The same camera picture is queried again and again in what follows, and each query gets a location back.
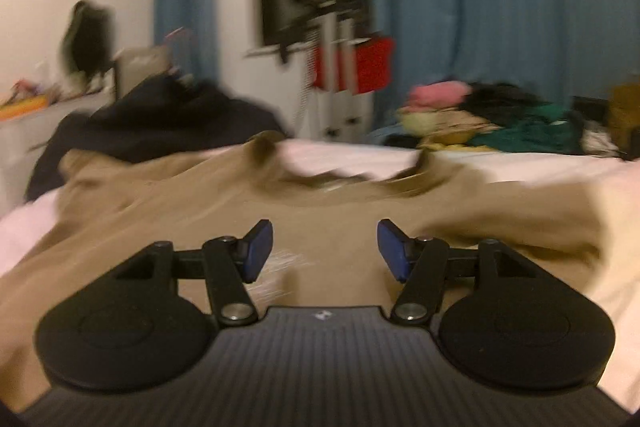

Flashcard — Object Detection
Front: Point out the pink cloth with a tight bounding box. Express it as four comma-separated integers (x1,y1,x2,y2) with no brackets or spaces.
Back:
407,81,472,112

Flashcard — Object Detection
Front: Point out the tan shirt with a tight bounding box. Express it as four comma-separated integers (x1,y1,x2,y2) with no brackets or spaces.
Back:
0,130,603,413

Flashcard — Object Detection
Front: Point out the pile of mixed clothes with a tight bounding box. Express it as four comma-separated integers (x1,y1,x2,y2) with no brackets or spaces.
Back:
367,79,640,160

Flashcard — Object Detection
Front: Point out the white bed sheet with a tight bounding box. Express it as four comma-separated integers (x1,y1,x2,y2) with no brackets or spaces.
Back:
0,138,640,414

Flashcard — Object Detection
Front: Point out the white desk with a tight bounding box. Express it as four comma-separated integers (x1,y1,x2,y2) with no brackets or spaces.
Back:
0,87,118,218

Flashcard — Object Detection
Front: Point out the red cloth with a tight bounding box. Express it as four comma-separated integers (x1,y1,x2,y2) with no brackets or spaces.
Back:
311,37,396,94

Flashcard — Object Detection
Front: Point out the green cloth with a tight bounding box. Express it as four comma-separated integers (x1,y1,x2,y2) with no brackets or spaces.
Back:
467,103,583,155

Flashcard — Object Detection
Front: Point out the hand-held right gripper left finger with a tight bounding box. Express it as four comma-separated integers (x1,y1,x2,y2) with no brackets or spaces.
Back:
116,219,274,327

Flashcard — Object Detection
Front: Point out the dark navy cloth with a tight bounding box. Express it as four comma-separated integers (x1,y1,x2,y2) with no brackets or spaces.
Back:
25,76,296,202

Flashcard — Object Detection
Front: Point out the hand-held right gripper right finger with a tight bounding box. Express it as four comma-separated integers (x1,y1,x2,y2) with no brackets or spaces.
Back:
377,218,535,327

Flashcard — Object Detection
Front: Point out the black bag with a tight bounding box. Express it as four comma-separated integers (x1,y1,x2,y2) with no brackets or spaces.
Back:
60,0,115,80

